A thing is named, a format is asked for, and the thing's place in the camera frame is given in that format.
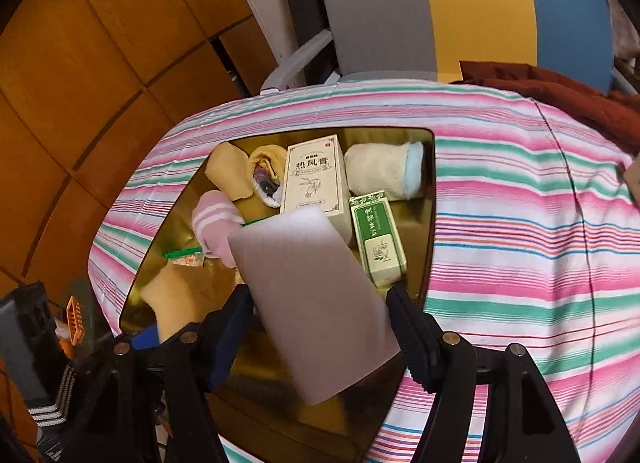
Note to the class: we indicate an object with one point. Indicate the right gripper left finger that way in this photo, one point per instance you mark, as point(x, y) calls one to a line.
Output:
point(196, 360)

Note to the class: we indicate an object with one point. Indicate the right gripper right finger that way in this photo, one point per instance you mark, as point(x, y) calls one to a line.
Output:
point(445, 366)

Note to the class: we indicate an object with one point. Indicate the white foam block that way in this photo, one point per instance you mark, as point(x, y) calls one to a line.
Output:
point(321, 311)

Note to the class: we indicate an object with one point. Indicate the small green tea box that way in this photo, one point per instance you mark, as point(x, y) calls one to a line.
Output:
point(381, 252)

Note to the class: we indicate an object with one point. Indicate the pink striped sock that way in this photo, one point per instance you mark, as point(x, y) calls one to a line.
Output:
point(214, 220)

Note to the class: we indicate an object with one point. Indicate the beige cloth pad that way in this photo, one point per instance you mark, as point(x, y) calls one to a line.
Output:
point(227, 169)

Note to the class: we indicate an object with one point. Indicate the cream blue sock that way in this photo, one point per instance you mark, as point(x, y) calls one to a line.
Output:
point(397, 170)

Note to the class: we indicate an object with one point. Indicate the yellow patterned sock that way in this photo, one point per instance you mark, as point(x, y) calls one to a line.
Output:
point(266, 165)

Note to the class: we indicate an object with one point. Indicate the cream medicine box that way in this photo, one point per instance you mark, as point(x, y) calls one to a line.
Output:
point(315, 175)

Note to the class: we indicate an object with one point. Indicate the tan sponge block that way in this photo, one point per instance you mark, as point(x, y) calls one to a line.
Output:
point(179, 295)

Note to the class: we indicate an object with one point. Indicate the yellow cracker packet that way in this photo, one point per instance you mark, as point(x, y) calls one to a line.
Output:
point(191, 257)

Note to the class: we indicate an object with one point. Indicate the long cream carton box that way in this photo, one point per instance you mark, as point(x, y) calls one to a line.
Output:
point(632, 178)

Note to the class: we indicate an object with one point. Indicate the striped pink green tablecloth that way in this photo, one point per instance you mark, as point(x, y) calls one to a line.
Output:
point(536, 234)

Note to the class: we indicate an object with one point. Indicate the gold metal tray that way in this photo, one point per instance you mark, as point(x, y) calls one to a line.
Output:
point(258, 408)

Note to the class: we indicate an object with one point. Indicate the wooden panel wardrobe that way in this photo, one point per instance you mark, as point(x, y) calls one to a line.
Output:
point(87, 89)

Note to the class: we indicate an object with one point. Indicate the grey yellow blue chair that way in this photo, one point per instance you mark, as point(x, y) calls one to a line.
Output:
point(428, 38)

